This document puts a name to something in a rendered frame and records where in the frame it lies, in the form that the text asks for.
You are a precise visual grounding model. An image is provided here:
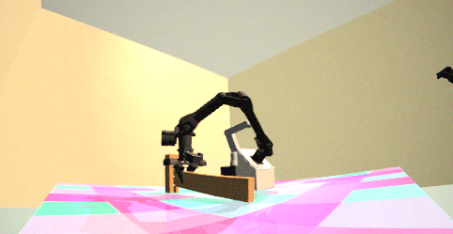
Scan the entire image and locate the orange wooden post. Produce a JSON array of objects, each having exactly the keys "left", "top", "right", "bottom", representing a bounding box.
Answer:
[{"left": 164, "top": 154, "right": 180, "bottom": 194}]

